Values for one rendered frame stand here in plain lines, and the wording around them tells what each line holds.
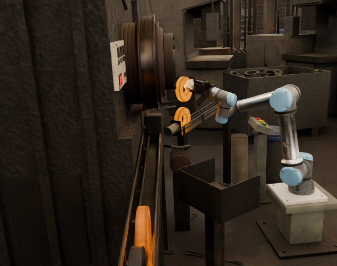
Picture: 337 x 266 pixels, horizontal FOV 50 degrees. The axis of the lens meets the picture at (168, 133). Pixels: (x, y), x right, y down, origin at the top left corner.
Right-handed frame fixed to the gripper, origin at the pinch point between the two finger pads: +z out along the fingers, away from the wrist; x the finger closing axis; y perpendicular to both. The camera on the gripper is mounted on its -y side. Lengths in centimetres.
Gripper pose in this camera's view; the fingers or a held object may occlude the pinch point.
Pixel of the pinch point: (184, 86)
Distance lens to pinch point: 230.0
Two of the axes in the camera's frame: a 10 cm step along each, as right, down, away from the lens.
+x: -5.7, 2.5, -7.8
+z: -8.0, -3.7, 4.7
